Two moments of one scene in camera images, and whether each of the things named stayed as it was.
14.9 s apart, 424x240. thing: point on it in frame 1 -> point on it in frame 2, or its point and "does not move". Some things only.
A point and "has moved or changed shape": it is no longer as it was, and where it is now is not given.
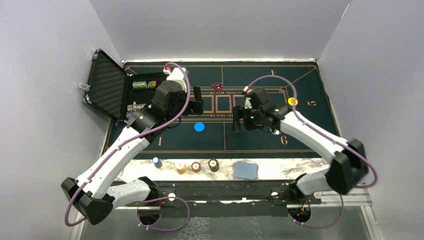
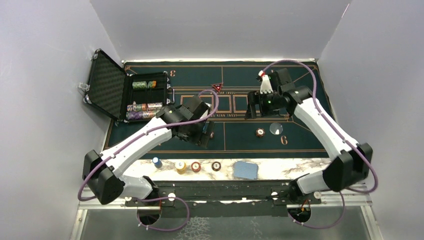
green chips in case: (143, 84) does not move
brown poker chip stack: (213, 164) has moved or changed shape
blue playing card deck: (245, 170) does not move
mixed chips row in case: (133, 107) does not move
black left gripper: (194, 107) -> (201, 138)
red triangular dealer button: (218, 86) does not move
